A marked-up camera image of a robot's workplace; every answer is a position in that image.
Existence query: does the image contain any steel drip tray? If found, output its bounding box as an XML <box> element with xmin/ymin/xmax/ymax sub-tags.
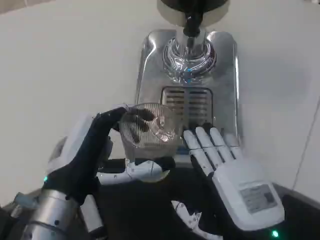
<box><xmin>134</xmin><ymin>29</ymin><xmax>243</xmax><ymax>162</ymax></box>

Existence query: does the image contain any drink dispenser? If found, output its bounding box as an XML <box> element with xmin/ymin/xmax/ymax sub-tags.
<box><xmin>156</xmin><ymin>0</ymin><xmax>230</xmax><ymax>29</ymax></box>

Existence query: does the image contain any steel drip grid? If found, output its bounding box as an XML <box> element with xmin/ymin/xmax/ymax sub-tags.
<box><xmin>159</xmin><ymin>85</ymin><xmax>215</xmax><ymax>127</ymax></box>

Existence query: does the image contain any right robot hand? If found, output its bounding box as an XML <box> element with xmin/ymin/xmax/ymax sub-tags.
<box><xmin>171</xmin><ymin>121</ymin><xmax>286</xmax><ymax>240</ymax></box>

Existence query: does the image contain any black dispenser tap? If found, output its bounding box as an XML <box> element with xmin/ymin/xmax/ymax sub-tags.
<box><xmin>182</xmin><ymin>0</ymin><xmax>204</xmax><ymax>39</ymax></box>

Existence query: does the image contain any clear ribbed glass cup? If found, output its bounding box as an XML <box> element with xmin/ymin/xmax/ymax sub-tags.
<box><xmin>118</xmin><ymin>102</ymin><xmax>185</xmax><ymax>161</ymax></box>

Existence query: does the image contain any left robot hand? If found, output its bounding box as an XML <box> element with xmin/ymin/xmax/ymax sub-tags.
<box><xmin>42</xmin><ymin>106</ymin><xmax>176</xmax><ymax>206</ymax></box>

